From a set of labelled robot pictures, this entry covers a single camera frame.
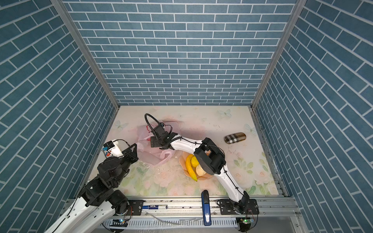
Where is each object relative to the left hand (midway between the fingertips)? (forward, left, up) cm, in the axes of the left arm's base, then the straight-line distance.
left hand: (142, 145), depth 71 cm
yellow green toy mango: (-5, -24, -17) cm, 30 cm away
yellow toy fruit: (-1, -26, -17) cm, 32 cm away
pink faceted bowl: (0, -20, -18) cm, 27 cm away
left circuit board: (-29, +11, -27) cm, 41 cm away
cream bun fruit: (-7, -29, -16) cm, 34 cm away
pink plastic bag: (+5, 0, -22) cm, 23 cm away
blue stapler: (-27, -32, -19) cm, 46 cm away
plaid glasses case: (+18, -55, -19) cm, 61 cm away
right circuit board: (-29, -52, -23) cm, 64 cm away
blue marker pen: (-23, -6, -23) cm, 33 cm away
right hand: (+14, -2, -19) cm, 23 cm away
